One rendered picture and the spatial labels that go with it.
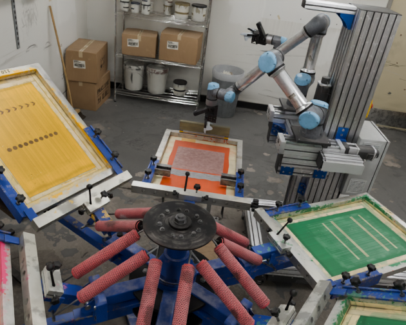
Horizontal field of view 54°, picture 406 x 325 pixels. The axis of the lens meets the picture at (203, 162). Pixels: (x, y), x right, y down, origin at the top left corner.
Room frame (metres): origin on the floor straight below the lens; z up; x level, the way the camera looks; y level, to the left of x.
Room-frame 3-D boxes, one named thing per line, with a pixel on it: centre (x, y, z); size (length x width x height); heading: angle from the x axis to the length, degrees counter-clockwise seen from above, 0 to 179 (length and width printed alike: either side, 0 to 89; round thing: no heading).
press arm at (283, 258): (1.53, -0.49, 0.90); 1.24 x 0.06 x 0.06; 118
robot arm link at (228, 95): (2.52, -0.10, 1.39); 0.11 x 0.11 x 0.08; 64
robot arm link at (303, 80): (2.87, -0.64, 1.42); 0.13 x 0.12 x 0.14; 158
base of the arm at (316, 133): (2.37, -0.67, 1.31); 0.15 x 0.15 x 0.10
